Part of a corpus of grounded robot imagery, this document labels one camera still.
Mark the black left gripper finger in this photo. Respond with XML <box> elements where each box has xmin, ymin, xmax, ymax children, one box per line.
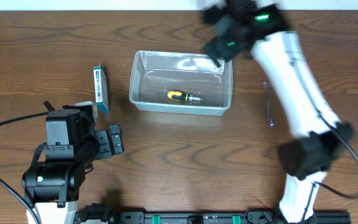
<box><xmin>75</xmin><ymin>101</ymin><xmax>98</xmax><ymax>121</ymax></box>
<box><xmin>109</xmin><ymin>125</ymin><xmax>124</xmax><ymax>155</ymax></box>

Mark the yellow black stubby screwdriver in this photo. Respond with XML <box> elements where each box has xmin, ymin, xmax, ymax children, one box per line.
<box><xmin>167</xmin><ymin>90</ymin><xmax>204</xmax><ymax>103</ymax></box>

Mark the thin metal wrench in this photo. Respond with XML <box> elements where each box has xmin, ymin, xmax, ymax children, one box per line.
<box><xmin>263</xmin><ymin>80</ymin><xmax>275</xmax><ymax>128</ymax></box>

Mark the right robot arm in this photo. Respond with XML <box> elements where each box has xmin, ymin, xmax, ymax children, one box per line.
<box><xmin>201</xmin><ymin>1</ymin><xmax>352</xmax><ymax>223</ymax></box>

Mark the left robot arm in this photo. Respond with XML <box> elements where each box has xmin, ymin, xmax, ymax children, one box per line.
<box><xmin>22</xmin><ymin>101</ymin><xmax>124</xmax><ymax>224</ymax></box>

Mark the clear plastic container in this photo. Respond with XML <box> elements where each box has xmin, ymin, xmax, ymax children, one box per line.
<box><xmin>129</xmin><ymin>50</ymin><xmax>233</xmax><ymax>116</ymax></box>

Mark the blue white cardboard box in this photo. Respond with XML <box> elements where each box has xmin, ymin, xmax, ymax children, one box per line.
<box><xmin>93</xmin><ymin>64</ymin><xmax>109</xmax><ymax>114</ymax></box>

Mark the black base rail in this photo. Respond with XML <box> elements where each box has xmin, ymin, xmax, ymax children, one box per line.
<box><xmin>75</xmin><ymin>202</ymin><xmax>352</xmax><ymax>224</ymax></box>

